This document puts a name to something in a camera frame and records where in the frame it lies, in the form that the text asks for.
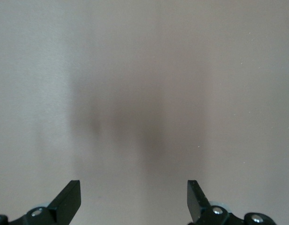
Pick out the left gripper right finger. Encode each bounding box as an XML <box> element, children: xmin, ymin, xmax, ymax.
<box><xmin>186</xmin><ymin>180</ymin><xmax>276</xmax><ymax>225</ymax></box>

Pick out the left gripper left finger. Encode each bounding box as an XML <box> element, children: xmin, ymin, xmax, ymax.
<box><xmin>0</xmin><ymin>180</ymin><xmax>82</xmax><ymax>225</ymax></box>

